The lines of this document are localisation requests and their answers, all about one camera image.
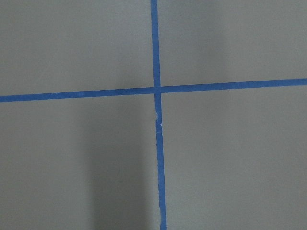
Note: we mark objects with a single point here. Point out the blue tape line crosswise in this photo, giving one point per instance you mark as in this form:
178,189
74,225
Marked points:
152,90

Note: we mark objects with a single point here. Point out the blue tape line lengthwise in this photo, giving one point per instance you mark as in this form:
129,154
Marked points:
158,110

